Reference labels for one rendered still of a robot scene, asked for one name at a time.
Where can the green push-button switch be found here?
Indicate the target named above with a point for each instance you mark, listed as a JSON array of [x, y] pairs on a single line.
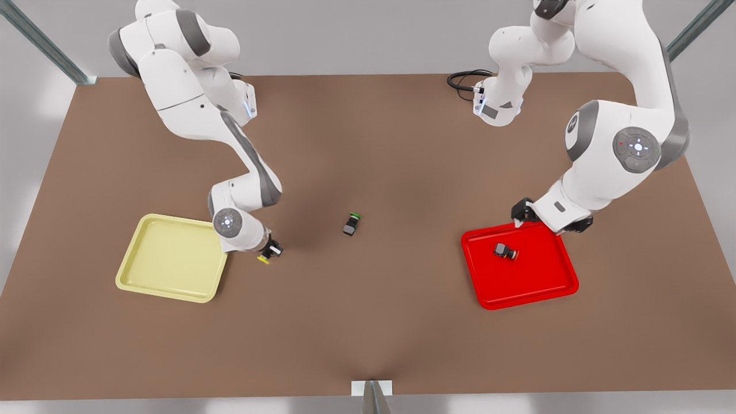
[[351, 225]]

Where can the red tray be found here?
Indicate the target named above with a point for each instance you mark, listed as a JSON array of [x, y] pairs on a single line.
[[517, 276]]

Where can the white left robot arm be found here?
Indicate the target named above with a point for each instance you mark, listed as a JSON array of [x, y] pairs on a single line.
[[609, 167]]

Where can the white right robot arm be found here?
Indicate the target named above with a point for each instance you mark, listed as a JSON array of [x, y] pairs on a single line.
[[184, 92]]

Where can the yellow push-button switch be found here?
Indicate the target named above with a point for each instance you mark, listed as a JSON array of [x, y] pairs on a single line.
[[263, 260]]

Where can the red push-button switch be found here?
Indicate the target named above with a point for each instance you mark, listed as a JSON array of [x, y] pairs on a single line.
[[505, 250]]

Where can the silver frame post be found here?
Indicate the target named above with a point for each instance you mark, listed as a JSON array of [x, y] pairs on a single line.
[[43, 43], [374, 397], [698, 26]]

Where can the pale yellow tray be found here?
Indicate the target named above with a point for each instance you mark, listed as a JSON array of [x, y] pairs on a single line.
[[172, 259]]

